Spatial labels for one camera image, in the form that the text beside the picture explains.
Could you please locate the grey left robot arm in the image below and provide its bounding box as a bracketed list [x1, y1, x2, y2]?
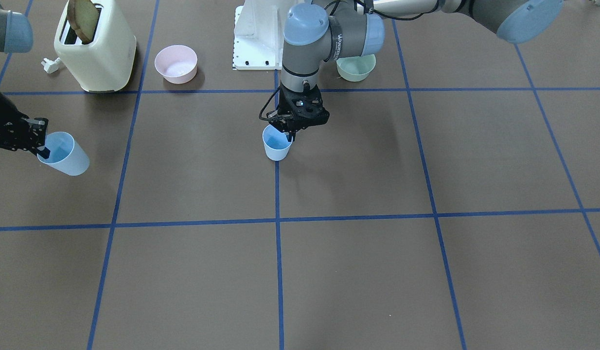
[260, 0, 563, 142]

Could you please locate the brown toast slice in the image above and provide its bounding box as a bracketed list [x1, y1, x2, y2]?
[66, 0, 100, 45]

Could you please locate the cream two-slot toaster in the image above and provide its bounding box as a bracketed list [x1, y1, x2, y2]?
[53, 0, 137, 93]

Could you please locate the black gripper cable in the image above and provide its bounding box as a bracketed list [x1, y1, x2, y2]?
[259, 87, 284, 122]

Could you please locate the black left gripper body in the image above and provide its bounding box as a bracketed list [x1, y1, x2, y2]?
[276, 86, 330, 132]

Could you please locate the green plastic bowl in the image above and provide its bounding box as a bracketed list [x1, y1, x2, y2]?
[336, 54, 376, 82]

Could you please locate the pink plastic bowl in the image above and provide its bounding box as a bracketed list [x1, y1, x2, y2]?
[154, 45, 198, 84]

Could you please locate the white toaster power plug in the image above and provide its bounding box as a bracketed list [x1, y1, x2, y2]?
[41, 57, 64, 74]

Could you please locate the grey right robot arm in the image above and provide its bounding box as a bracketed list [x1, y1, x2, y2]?
[0, 3, 51, 159]

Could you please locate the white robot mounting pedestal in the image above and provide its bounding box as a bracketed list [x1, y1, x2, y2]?
[232, 0, 293, 70]

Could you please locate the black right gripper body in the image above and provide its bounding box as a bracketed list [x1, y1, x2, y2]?
[0, 92, 49, 152]

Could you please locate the light blue cup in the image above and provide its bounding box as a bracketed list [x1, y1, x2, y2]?
[37, 132, 90, 176]
[262, 125, 293, 161]

